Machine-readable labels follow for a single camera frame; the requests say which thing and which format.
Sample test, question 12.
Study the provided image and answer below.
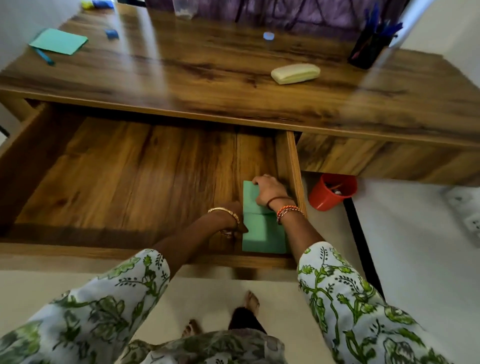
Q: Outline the white power strip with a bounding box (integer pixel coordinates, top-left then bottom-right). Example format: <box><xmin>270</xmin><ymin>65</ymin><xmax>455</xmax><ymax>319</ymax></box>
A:
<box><xmin>442</xmin><ymin>185</ymin><xmax>480</xmax><ymax>248</ymax></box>

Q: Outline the black trouser leg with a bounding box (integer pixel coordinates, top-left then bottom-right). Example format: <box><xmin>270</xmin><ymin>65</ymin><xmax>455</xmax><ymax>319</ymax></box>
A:
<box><xmin>227</xmin><ymin>306</ymin><xmax>268</xmax><ymax>335</ymax></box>

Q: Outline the black mesh pen holder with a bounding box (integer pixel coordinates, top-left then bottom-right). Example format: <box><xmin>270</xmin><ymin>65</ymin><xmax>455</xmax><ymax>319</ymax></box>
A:
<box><xmin>347</xmin><ymin>31</ymin><xmax>393</xmax><ymax>70</ymax></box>

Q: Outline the brown thread bracelet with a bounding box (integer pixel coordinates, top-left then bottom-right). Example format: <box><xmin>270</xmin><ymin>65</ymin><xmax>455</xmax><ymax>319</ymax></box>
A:
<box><xmin>266</xmin><ymin>196</ymin><xmax>296</xmax><ymax>211</ymax></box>

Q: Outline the orange bucket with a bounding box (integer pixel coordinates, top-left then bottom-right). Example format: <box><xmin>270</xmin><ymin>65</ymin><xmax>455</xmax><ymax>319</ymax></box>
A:
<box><xmin>308</xmin><ymin>173</ymin><xmax>359</xmax><ymax>212</ymax></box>

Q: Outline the bunch of blue pens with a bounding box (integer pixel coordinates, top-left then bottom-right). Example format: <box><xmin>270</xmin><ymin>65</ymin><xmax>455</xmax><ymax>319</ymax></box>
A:
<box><xmin>361</xmin><ymin>3</ymin><xmax>404</xmax><ymax>40</ymax></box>

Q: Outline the yellow and blue highlighter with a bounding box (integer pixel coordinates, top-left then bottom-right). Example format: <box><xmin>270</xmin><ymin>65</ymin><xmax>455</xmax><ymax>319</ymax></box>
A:
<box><xmin>80</xmin><ymin>0</ymin><xmax>115</xmax><ymax>10</ymax></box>

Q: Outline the purple patterned curtain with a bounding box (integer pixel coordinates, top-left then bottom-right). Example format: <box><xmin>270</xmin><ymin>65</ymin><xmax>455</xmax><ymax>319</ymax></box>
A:
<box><xmin>144</xmin><ymin>0</ymin><xmax>410</xmax><ymax>31</ymax></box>

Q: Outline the orange thread bracelet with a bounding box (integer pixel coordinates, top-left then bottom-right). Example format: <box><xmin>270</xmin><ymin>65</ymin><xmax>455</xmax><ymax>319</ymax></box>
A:
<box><xmin>276</xmin><ymin>205</ymin><xmax>305</xmax><ymax>225</ymax></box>

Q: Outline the person's right hand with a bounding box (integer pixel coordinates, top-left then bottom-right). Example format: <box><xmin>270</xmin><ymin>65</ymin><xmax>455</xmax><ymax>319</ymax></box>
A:
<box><xmin>251</xmin><ymin>173</ymin><xmax>295</xmax><ymax>209</ymax></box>

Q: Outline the green sticky notes pad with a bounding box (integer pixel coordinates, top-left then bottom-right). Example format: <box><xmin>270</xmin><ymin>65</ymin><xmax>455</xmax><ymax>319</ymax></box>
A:
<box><xmin>242</xmin><ymin>180</ymin><xmax>279</xmax><ymax>215</ymax></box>
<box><xmin>241</xmin><ymin>212</ymin><xmax>289</xmax><ymax>255</ymax></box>

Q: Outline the wooden desk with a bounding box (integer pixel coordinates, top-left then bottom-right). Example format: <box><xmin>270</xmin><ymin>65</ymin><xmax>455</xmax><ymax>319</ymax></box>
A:
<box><xmin>0</xmin><ymin>3</ymin><xmax>480</xmax><ymax>187</ymax></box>

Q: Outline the person's right forearm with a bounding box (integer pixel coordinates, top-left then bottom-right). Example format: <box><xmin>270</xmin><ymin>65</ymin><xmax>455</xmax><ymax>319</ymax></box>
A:
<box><xmin>277</xmin><ymin>209</ymin><xmax>327</xmax><ymax>263</ymax></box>

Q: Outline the person's left forearm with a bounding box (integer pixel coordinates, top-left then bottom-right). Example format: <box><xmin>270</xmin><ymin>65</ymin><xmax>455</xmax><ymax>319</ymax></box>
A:
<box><xmin>151</xmin><ymin>213</ymin><xmax>237</xmax><ymax>280</ymax></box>

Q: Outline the right floral white green sleeve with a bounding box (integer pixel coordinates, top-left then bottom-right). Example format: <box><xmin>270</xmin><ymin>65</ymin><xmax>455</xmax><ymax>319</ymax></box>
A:
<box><xmin>297</xmin><ymin>241</ymin><xmax>455</xmax><ymax>364</ymax></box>

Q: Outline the person's left hand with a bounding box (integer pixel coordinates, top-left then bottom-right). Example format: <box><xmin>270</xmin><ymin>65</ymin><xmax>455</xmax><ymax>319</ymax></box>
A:
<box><xmin>224</xmin><ymin>201</ymin><xmax>249</xmax><ymax>240</ymax></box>

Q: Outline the clear container pink lid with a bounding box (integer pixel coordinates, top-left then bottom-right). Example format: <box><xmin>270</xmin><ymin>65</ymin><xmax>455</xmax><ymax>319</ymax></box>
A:
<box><xmin>172</xmin><ymin>0</ymin><xmax>200</xmax><ymax>20</ymax></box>

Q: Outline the teal grey marker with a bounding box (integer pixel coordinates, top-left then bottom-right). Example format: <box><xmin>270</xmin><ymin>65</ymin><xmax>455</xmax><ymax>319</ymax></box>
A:
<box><xmin>32</xmin><ymin>47</ymin><xmax>56</xmax><ymax>67</ymax></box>

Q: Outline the teal paper sheet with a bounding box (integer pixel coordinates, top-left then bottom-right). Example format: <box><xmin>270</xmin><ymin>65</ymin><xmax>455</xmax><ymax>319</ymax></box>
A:
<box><xmin>28</xmin><ymin>28</ymin><xmax>89</xmax><ymax>56</ymax></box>

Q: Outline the floral white green dress front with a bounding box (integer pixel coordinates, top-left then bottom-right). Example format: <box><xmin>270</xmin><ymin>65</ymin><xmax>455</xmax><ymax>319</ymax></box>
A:
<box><xmin>119</xmin><ymin>329</ymin><xmax>290</xmax><ymax>364</ymax></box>

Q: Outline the left floral white green sleeve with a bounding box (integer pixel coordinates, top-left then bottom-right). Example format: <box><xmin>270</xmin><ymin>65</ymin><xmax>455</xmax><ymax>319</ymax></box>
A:
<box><xmin>0</xmin><ymin>248</ymin><xmax>172</xmax><ymax>364</ymax></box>

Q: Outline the gold bangle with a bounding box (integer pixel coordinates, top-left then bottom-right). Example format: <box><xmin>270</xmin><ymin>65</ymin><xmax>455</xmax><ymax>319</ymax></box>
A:
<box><xmin>208</xmin><ymin>207</ymin><xmax>241</xmax><ymax>236</ymax></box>

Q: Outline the yellow pencil case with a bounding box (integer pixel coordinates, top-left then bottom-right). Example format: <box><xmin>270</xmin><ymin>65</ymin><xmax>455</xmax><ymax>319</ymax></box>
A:
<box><xmin>270</xmin><ymin>62</ymin><xmax>322</xmax><ymax>86</ymax></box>

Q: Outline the floral white green sleeve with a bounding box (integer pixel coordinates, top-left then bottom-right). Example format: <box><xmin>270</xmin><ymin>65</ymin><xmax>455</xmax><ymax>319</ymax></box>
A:
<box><xmin>0</xmin><ymin>248</ymin><xmax>172</xmax><ymax>364</ymax></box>
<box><xmin>297</xmin><ymin>241</ymin><xmax>455</xmax><ymax>364</ymax></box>

